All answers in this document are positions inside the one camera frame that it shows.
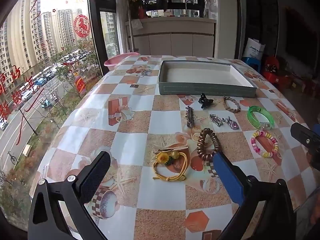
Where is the gold slim hair clip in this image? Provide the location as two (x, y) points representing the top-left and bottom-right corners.
(153, 144), (188, 154)

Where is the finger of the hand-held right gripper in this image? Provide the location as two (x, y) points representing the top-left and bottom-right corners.
(290, 122), (320, 155)

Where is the brown braided bracelet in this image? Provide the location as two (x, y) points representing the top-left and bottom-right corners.
(223, 96), (241, 112)

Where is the grey shallow tray box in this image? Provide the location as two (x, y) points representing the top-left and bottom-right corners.
(159, 60), (257, 98)

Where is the white paper bag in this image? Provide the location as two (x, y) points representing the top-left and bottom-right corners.
(243, 38), (266, 61)

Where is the green translucent bracelet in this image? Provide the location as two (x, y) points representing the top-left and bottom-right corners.
(247, 106), (275, 130)

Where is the yellow cord flower bracelet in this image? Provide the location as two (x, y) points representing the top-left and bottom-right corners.
(153, 150), (188, 183)

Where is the pink plastic basin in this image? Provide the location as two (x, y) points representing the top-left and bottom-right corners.
(104, 52), (141, 68)

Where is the silver rhinestone hair clip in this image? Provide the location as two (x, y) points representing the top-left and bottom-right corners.
(209, 113), (225, 128)

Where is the pink heart rhinestone pendant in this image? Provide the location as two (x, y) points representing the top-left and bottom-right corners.
(223, 116), (239, 130)

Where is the yellow flower potted plant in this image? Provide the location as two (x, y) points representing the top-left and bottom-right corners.
(129, 0), (141, 19)

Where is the black hair claw clip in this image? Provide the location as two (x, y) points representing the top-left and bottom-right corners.
(198, 93), (214, 109)

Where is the red round window decal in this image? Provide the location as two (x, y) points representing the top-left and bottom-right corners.
(74, 14), (91, 39)

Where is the brown spiral hair tie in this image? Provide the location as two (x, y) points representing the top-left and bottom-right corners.
(196, 128), (221, 161)

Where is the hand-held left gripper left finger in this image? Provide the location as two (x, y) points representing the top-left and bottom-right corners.
(27, 151), (112, 240)

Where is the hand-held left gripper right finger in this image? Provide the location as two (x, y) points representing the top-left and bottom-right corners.
(212, 151), (298, 240)

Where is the pink yellow beaded bracelet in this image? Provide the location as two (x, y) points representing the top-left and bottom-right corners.
(250, 130), (279, 159)

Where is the silver metal hair clip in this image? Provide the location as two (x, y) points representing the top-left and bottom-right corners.
(185, 106), (197, 129)

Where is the white cabinet counter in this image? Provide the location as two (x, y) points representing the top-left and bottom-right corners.
(125, 17), (217, 57)

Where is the green potted plant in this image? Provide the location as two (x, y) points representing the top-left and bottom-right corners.
(142, 0), (157, 18)

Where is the blue plastic stool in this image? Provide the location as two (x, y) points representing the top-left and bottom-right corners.
(241, 57), (262, 72)

